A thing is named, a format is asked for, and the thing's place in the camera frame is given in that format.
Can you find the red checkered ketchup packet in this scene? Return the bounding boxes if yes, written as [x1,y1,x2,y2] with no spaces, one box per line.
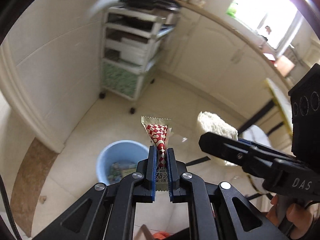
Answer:
[141,116,172,191]

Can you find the red basin in sink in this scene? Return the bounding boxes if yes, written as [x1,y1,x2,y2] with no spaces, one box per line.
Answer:
[264,53,276,62]

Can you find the wooden cutting board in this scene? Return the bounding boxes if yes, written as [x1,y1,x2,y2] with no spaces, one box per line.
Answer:
[274,55,295,77]

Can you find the white bread bun piece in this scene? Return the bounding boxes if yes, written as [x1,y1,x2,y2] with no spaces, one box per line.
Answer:
[196,111,239,167]

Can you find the person's right hand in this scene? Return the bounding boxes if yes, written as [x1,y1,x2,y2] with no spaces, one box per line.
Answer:
[266,194,319,239]

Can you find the blue plastic trash bin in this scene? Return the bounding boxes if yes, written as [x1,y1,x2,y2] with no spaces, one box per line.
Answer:
[95,140,149,185]

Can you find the green dish soap bottle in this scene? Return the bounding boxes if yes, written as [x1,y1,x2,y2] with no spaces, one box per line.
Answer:
[226,2,238,18]

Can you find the white rolling storage cart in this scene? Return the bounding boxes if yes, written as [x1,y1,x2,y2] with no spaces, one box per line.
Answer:
[99,5,179,114]

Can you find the cream lower kitchen cabinets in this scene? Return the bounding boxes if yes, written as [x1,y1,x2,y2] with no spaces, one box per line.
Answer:
[154,0,320,140]

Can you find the round white marble table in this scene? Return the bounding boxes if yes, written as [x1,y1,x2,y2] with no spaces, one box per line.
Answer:
[237,77,295,196]

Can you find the orange slipper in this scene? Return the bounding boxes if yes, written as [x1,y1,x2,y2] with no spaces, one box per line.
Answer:
[152,231,171,240]

